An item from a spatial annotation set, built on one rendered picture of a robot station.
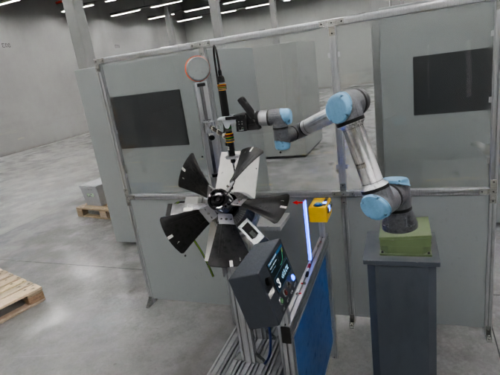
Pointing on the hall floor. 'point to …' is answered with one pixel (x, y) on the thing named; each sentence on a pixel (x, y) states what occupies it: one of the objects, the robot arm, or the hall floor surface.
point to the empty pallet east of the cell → (16, 284)
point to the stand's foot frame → (226, 364)
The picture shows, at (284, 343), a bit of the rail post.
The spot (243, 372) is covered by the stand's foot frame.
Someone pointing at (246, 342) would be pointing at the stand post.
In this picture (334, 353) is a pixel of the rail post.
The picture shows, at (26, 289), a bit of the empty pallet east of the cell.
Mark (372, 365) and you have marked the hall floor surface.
